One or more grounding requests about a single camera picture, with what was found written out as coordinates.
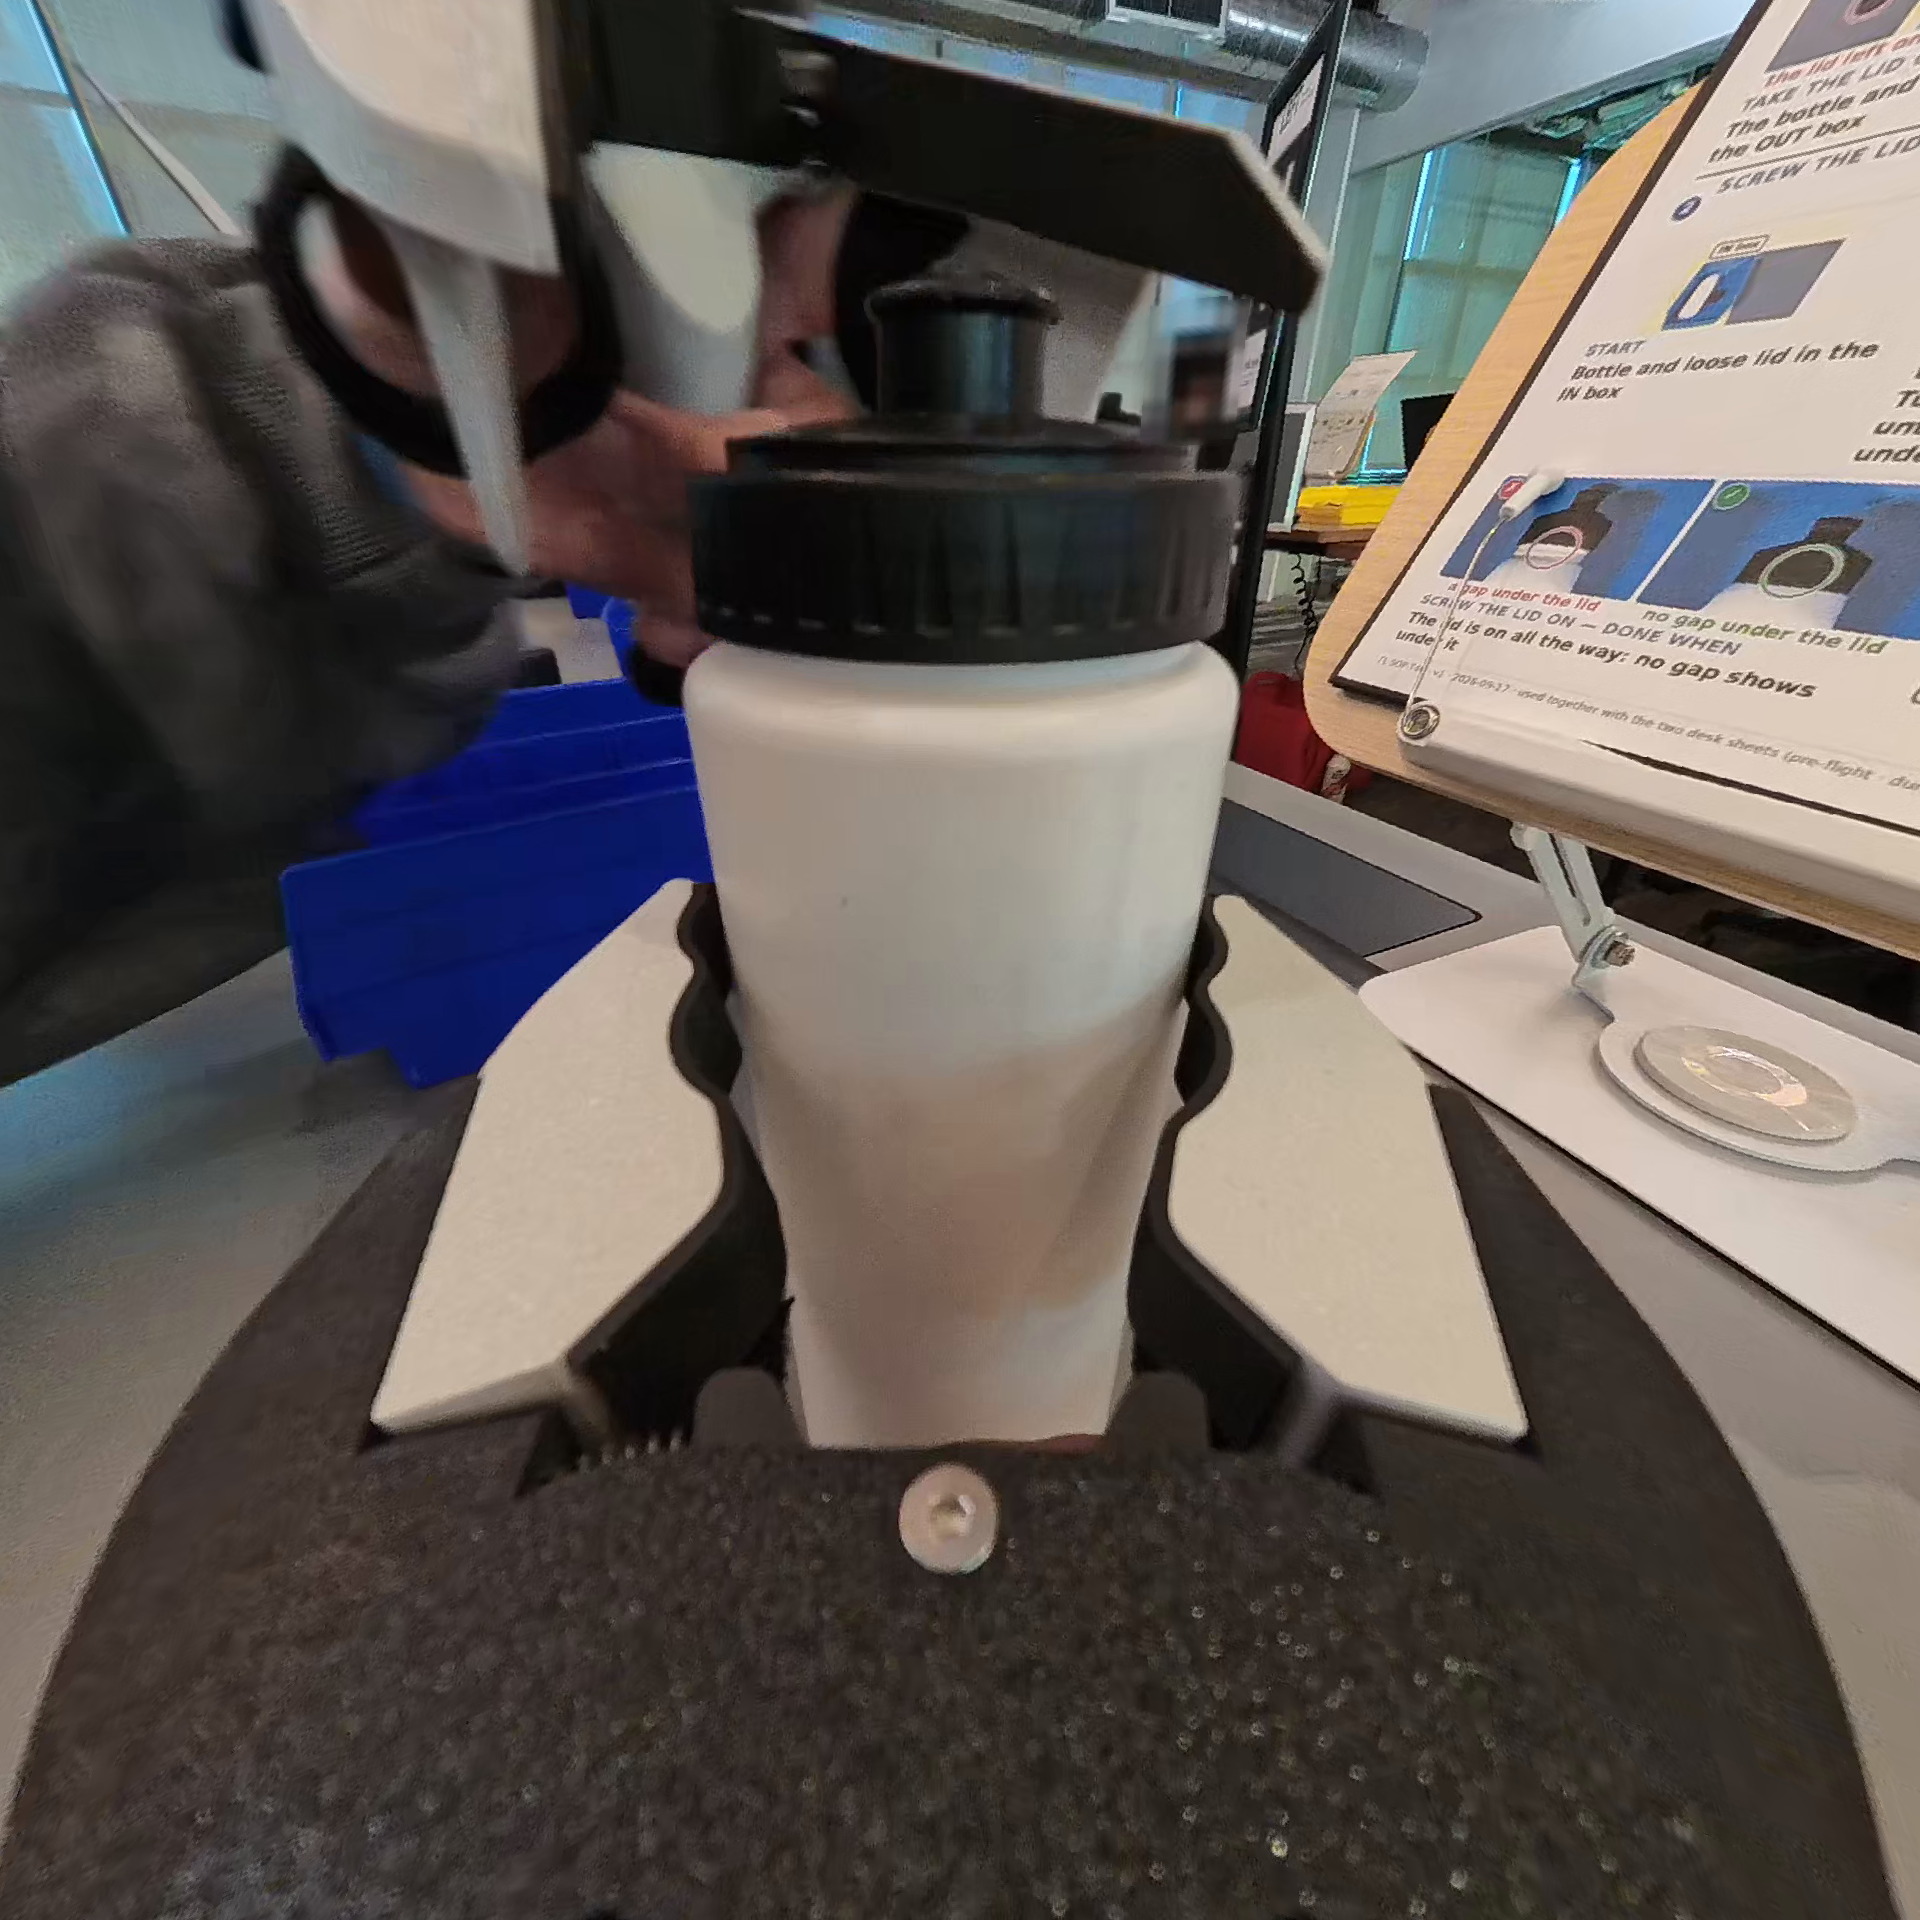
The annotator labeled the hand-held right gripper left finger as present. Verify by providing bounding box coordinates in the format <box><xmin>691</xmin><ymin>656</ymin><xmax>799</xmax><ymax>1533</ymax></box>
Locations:
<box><xmin>368</xmin><ymin>879</ymin><xmax>793</xmax><ymax>1454</ymax></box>

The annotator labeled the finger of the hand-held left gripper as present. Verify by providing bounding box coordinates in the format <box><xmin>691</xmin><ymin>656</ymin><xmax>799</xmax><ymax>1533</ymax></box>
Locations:
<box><xmin>830</xmin><ymin>192</ymin><xmax>978</xmax><ymax>378</ymax></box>
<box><xmin>776</xmin><ymin>58</ymin><xmax>1330</xmax><ymax>314</ymax></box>

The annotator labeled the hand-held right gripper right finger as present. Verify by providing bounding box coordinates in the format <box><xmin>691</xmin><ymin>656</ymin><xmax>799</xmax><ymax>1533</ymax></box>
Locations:
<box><xmin>1133</xmin><ymin>894</ymin><xmax>1531</xmax><ymax>1468</ymax></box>

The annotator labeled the black bottle lid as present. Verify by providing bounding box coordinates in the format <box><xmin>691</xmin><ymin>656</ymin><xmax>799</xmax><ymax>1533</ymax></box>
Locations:
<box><xmin>689</xmin><ymin>283</ymin><xmax>1248</xmax><ymax>664</ymax></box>

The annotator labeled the blue plastic bin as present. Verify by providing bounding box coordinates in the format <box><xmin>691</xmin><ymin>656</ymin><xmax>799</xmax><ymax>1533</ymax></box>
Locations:
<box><xmin>281</xmin><ymin>593</ymin><xmax>718</xmax><ymax>1088</ymax></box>

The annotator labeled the white plastic bottle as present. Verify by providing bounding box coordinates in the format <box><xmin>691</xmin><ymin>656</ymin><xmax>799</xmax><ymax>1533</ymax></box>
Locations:
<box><xmin>682</xmin><ymin>637</ymin><xmax>1245</xmax><ymax>1451</ymax></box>

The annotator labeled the person's left hand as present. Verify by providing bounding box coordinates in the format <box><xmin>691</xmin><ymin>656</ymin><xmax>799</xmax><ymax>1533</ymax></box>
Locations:
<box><xmin>520</xmin><ymin>183</ymin><xmax>884</xmax><ymax>639</ymax></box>

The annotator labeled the black marker banner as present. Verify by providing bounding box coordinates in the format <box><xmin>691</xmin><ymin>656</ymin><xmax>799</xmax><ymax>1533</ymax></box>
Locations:
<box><xmin>1257</xmin><ymin>0</ymin><xmax>1355</xmax><ymax>204</ymax></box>

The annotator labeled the white paper sign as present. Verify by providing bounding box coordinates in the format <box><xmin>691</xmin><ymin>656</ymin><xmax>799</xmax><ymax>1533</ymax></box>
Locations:
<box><xmin>1316</xmin><ymin>349</ymin><xmax>1417</xmax><ymax>476</ymax></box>

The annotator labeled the red bag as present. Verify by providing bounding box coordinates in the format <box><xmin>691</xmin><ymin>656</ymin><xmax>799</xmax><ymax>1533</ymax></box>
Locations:
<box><xmin>1243</xmin><ymin>671</ymin><xmax>1363</xmax><ymax>800</ymax></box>

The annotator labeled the wooden instruction board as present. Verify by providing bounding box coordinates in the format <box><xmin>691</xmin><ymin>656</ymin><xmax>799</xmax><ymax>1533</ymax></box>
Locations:
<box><xmin>1301</xmin><ymin>83</ymin><xmax>1920</xmax><ymax>961</ymax></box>

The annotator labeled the printed instruction sheet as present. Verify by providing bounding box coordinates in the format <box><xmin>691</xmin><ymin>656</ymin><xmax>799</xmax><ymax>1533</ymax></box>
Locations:
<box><xmin>1330</xmin><ymin>0</ymin><xmax>1920</xmax><ymax>837</ymax></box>

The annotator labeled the dark desk cable flap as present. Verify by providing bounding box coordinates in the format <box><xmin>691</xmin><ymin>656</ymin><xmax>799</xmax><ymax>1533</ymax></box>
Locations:
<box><xmin>1217</xmin><ymin>800</ymin><xmax>1487</xmax><ymax>969</ymax></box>

